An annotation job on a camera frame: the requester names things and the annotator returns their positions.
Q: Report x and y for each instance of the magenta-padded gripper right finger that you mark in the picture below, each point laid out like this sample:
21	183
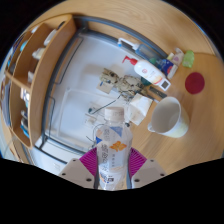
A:
141	166

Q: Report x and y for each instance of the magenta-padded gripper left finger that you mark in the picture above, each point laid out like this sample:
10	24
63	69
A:
83	166

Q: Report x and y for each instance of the clear plastic water bottle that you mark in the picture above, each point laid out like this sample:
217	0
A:
112	150

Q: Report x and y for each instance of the white cup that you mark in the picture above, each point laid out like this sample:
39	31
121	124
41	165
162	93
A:
168	116

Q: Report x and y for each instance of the small white clock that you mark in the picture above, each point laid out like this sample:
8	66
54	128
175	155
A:
165	85

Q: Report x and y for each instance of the brown tree figurine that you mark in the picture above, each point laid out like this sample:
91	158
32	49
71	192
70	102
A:
125	82

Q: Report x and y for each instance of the wooden shelf unit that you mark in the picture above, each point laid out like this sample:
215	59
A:
38	83

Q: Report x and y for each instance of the white red-pump lotion bottle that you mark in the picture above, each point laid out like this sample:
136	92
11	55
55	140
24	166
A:
148	71

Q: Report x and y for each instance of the flat round red coaster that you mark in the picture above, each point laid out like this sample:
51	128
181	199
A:
194	83

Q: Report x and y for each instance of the blue packet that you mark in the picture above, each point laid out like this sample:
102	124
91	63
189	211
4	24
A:
165	66

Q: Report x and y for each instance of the green packet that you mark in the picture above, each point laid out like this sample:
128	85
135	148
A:
188	59

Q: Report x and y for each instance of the grey metal frame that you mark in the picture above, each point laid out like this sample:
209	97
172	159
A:
50	110

